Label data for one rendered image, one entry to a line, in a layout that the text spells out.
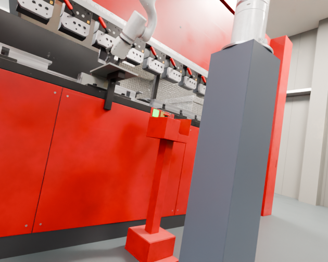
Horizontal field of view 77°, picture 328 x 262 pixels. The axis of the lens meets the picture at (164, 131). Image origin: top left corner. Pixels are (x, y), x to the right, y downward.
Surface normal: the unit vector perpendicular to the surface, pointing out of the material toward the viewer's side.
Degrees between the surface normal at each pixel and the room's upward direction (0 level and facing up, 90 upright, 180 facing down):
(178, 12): 90
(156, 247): 90
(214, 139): 90
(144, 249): 90
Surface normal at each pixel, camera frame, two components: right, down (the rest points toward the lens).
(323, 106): -0.80, -0.18
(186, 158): 0.65, 0.05
